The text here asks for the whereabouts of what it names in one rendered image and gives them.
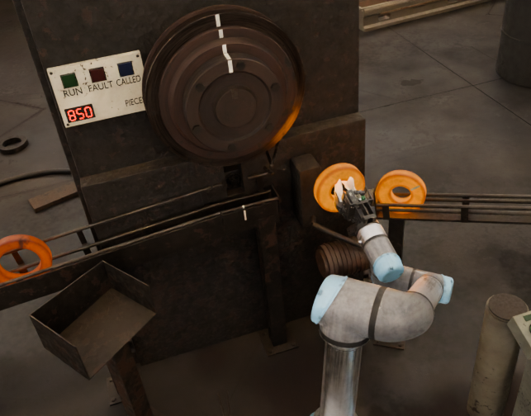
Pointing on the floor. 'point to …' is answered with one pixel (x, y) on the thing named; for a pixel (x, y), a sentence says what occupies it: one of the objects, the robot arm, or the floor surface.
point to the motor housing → (341, 258)
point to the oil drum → (522, 44)
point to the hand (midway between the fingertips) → (339, 182)
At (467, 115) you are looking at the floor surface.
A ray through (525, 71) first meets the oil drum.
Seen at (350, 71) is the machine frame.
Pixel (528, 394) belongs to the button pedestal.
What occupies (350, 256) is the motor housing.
